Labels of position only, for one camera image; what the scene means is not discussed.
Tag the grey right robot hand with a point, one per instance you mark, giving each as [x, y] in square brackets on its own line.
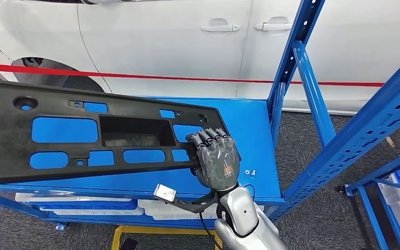
[220, 165]

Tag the black plastic panel part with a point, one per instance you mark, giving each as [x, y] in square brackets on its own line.
[0, 138]

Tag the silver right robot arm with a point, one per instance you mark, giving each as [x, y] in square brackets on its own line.
[241, 214]

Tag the blue metal shelf rack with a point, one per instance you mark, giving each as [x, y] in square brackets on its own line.
[251, 131]
[383, 172]

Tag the small silver screw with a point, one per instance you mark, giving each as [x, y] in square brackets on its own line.
[252, 172]

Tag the yellow floor tape square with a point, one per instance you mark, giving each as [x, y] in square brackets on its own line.
[158, 230]

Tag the white car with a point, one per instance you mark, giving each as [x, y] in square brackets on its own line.
[151, 51]

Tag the small tan scrap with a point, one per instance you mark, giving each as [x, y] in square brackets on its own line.
[390, 142]

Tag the red barrier belt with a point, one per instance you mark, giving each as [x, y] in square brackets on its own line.
[31, 70]

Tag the black left wrist camera bracket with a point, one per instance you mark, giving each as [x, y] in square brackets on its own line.
[129, 245]

